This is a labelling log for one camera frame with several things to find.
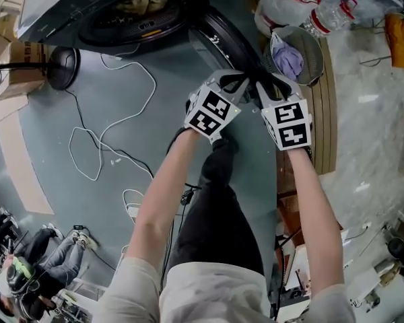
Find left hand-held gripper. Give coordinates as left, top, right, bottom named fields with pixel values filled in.
left=184, top=71, right=250, bottom=144

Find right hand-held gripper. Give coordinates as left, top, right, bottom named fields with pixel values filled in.
left=255, top=74, right=313, bottom=151

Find person's right forearm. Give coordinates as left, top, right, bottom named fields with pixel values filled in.
left=287, top=146, right=345, bottom=297

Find person's left forearm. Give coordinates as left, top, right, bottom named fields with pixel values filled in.
left=126, top=128, right=203, bottom=272

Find purple cloth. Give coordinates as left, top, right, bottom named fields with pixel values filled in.
left=272, top=40, right=304, bottom=80

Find wooden slatted board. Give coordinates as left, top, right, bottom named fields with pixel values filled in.
left=299, top=38, right=337, bottom=174

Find metal mesh waste basket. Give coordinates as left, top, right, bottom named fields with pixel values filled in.
left=264, top=25, right=325, bottom=86

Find brown wooden box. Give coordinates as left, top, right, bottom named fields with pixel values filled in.
left=276, top=193, right=343, bottom=245

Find yellow laundry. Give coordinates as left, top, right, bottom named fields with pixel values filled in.
left=116, top=0, right=176, bottom=16

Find person's black trousers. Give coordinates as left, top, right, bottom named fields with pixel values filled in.
left=168, top=138, right=265, bottom=279

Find orange bag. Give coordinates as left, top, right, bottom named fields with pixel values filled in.
left=385, top=13, right=404, bottom=72

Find person's beige shirt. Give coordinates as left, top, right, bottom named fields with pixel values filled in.
left=96, top=257, right=356, bottom=323

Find large brown cardboard box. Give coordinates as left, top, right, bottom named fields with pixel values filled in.
left=0, top=40, right=51, bottom=102

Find flat beige cardboard sheet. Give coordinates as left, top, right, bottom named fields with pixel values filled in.
left=0, top=92, right=30, bottom=126
left=0, top=112, right=55, bottom=215

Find clear water jug red handle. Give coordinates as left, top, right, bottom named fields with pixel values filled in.
left=302, top=0, right=358, bottom=40
left=254, top=0, right=310, bottom=36

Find long white cable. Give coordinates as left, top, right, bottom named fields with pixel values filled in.
left=69, top=54, right=157, bottom=182

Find black cable bundle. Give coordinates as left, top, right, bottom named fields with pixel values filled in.
left=178, top=183, right=203, bottom=215

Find white power strip cable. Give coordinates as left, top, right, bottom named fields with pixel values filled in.
left=123, top=188, right=145, bottom=225

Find black fan cable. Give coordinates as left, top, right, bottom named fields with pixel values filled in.
left=65, top=89, right=156, bottom=181

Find black pedestal fan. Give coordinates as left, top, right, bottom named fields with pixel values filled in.
left=0, top=45, right=81, bottom=91

